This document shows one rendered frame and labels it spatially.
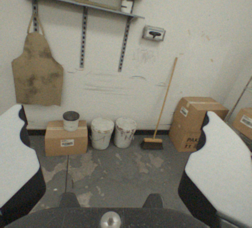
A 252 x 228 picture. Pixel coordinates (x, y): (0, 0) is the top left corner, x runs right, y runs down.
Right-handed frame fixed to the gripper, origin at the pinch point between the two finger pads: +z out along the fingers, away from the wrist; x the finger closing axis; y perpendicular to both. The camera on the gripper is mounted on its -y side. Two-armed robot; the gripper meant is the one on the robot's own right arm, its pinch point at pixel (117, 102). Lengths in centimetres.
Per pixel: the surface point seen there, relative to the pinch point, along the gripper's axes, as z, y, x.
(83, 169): 128, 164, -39
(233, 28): 230, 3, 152
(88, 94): 192, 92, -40
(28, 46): 172, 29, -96
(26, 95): 169, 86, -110
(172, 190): 113, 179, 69
